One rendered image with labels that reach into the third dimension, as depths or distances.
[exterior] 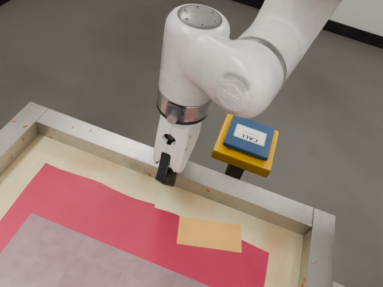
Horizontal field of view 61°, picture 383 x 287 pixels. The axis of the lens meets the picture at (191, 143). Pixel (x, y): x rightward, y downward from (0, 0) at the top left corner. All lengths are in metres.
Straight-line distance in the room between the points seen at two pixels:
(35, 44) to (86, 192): 2.22
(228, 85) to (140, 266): 0.31
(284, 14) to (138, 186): 0.36
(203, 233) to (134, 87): 1.84
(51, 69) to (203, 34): 2.15
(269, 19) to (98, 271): 0.41
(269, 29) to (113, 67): 2.14
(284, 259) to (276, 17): 0.37
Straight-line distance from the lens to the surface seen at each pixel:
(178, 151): 0.46
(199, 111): 0.43
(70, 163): 0.62
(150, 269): 0.52
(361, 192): 2.23
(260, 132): 0.75
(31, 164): 0.63
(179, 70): 0.38
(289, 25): 0.41
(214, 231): 0.56
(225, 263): 0.54
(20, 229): 0.57
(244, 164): 0.71
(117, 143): 0.59
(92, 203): 0.57
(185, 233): 0.55
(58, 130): 0.62
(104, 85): 2.32
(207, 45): 0.35
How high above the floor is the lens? 1.47
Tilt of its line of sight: 48 degrees down
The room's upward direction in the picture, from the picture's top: 14 degrees clockwise
